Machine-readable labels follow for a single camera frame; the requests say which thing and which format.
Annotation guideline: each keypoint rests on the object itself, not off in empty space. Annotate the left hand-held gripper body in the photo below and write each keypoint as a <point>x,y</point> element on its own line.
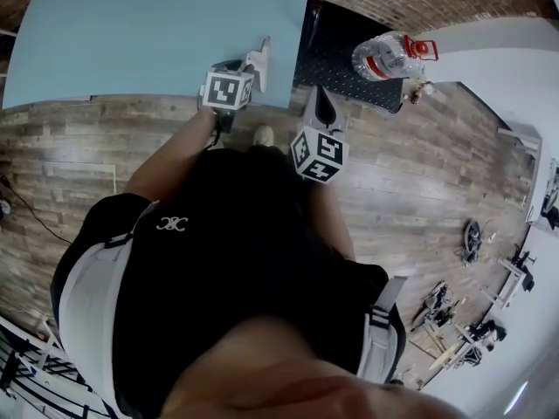
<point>227,91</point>

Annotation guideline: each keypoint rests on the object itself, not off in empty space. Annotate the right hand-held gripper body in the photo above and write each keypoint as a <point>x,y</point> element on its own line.
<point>319,153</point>

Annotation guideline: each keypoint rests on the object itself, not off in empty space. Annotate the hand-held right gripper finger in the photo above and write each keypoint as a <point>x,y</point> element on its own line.
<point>334,114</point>
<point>311,111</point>

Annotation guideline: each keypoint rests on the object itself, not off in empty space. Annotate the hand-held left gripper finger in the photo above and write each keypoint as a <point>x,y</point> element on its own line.
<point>265,66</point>
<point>252,61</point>

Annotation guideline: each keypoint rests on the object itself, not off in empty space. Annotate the person's right forearm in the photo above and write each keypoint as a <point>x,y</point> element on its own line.
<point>334,221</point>

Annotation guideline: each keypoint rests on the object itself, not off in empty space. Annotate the person's left forearm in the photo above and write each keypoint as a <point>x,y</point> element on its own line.
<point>174,160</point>

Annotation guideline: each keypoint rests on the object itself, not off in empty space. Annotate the black rubber mat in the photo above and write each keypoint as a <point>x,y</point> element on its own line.
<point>349,77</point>

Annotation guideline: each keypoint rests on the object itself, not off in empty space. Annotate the person's beige shoe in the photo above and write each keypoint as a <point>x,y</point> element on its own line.
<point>264,135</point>

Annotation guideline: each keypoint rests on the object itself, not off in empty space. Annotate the large clear water bottle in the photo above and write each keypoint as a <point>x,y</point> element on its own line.
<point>384,59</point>

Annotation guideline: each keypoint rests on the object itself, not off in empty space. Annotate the small brown bottle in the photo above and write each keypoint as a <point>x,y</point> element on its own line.
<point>416,96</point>

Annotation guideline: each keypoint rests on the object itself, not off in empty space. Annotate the light blue table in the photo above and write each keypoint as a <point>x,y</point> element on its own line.
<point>153,33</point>

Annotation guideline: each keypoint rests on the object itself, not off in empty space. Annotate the small clear plastic bottle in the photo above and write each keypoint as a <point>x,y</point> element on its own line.
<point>427,88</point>

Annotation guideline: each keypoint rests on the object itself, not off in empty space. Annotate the person's black shirt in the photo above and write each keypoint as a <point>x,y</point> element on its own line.
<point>227,242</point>

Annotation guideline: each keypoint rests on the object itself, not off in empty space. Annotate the pile of black tools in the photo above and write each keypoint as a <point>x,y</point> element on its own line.
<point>436,306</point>

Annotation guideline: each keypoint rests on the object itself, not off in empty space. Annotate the person's chin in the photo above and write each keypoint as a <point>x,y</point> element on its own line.
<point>284,373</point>

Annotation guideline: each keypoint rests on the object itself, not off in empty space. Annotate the wooden sticks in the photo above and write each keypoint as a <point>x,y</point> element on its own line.
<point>445,356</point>

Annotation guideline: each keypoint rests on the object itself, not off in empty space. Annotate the black device on stand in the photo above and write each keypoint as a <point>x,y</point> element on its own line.
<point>480,338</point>

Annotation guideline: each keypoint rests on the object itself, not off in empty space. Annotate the person's white harness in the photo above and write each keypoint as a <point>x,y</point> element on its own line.
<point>87,304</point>

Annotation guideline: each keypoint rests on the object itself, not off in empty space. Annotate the grey metal frame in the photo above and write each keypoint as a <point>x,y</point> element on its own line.
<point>515,277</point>

